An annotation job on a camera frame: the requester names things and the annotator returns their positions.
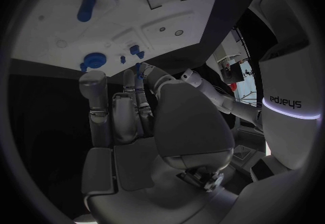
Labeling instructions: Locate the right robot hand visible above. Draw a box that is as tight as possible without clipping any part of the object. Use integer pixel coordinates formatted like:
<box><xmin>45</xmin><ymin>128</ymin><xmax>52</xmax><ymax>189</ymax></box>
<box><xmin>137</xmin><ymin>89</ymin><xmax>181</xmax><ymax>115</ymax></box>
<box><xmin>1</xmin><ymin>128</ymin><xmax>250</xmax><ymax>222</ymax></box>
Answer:
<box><xmin>73</xmin><ymin>62</ymin><xmax>240</xmax><ymax>224</ymax></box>

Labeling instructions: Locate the white task board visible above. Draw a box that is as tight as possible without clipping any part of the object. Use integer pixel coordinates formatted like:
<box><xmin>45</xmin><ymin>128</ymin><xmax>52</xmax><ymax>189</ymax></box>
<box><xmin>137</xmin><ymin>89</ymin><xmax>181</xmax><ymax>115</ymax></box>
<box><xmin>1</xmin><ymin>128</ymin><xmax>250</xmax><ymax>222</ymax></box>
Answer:
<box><xmin>11</xmin><ymin>0</ymin><xmax>226</xmax><ymax>76</ymax></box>

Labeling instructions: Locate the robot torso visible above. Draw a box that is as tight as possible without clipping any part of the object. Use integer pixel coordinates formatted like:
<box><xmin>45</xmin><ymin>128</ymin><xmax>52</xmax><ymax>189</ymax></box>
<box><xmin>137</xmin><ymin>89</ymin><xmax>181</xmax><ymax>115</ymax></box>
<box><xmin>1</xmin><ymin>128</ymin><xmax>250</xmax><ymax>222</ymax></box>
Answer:
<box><xmin>248</xmin><ymin>0</ymin><xmax>323</xmax><ymax>182</ymax></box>

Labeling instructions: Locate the blue gear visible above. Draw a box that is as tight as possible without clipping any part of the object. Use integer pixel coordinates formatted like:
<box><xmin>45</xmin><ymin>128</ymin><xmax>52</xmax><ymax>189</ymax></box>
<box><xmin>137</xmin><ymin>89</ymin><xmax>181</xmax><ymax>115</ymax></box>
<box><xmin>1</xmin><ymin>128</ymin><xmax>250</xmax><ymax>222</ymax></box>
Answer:
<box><xmin>83</xmin><ymin>52</ymin><xmax>107</xmax><ymax>69</ymax></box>

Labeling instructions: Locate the blue long cylinder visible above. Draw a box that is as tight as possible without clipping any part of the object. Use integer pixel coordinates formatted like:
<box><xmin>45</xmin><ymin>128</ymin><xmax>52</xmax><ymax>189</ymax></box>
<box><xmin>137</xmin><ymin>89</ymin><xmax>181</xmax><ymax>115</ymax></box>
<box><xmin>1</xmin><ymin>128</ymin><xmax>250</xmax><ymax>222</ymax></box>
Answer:
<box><xmin>76</xmin><ymin>0</ymin><xmax>97</xmax><ymax>23</ymax></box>

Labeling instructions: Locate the white cable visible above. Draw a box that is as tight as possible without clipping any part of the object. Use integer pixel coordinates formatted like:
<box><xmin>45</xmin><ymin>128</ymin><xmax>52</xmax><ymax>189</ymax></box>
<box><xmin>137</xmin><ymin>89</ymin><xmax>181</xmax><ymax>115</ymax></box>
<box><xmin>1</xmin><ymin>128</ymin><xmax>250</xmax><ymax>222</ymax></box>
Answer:
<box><xmin>212</xmin><ymin>85</ymin><xmax>263</xmax><ymax>105</ymax></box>

